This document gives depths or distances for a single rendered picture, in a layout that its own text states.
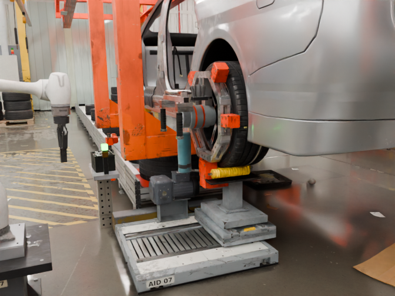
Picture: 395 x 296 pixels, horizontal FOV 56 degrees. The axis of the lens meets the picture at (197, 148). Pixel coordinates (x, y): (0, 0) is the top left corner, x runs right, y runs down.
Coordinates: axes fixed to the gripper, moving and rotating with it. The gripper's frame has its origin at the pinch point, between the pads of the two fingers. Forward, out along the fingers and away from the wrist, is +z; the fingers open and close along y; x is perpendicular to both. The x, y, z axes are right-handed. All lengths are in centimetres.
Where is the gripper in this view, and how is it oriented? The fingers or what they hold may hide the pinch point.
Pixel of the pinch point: (63, 155)
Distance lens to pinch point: 199.9
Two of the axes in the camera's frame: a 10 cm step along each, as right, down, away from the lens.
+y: 5.8, 1.6, -8.0
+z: -0.1, 9.8, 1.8
